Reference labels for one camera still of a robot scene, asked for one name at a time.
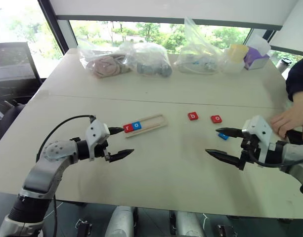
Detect black metal bracket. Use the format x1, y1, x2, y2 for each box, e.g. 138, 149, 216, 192
76, 218, 92, 237
216, 224, 237, 237

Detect clear white plastic container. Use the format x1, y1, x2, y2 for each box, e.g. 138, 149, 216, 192
221, 59, 245, 75

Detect plastic bag of white items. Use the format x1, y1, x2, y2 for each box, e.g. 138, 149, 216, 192
174, 16, 226, 75

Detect wooden letter tray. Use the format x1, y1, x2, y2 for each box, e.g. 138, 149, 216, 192
123, 114, 168, 139

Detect purple tissue box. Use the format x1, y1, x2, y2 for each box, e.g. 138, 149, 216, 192
244, 46, 270, 71

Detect plastic bag of pink items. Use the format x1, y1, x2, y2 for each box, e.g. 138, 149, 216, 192
77, 40, 134, 79

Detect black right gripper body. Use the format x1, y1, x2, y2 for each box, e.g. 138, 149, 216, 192
240, 134, 262, 171

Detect person's bare hand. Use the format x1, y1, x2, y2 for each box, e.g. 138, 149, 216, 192
269, 91, 303, 143

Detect plastic bag of grey items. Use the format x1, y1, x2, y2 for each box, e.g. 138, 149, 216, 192
120, 40, 173, 79

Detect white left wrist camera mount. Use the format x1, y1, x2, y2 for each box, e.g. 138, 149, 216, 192
85, 119, 111, 161

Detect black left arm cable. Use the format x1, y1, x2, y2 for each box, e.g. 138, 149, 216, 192
36, 114, 97, 237

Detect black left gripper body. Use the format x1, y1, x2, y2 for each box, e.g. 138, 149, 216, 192
94, 140, 112, 163

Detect black window post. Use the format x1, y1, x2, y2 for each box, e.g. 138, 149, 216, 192
37, 0, 73, 59

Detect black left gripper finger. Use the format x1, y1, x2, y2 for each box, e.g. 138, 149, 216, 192
108, 126, 125, 135
108, 148, 135, 163

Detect grey window blind rail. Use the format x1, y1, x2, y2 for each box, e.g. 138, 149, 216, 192
56, 14, 287, 31

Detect silver rounded robot leg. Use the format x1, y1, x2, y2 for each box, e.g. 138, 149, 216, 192
108, 206, 138, 237
174, 211, 206, 237

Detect yellow plastic cup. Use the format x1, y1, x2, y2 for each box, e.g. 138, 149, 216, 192
226, 43, 249, 64

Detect black mesh office chair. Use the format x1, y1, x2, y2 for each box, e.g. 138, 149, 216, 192
0, 41, 43, 149

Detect white tissue sheet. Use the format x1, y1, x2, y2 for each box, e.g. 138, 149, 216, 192
247, 33, 272, 55

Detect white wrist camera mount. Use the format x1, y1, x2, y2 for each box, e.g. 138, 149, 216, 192
85, 119, 111, 161
241, 115, 276, 164

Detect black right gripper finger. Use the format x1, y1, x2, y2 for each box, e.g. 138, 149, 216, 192
215, 127, 244, 139
205, 149, 242, 170

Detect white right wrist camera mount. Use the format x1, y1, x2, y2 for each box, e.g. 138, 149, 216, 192
241, 115, 276, 164

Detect tumbler with black lid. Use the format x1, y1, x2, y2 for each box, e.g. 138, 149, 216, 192
276, 57, 293, 74

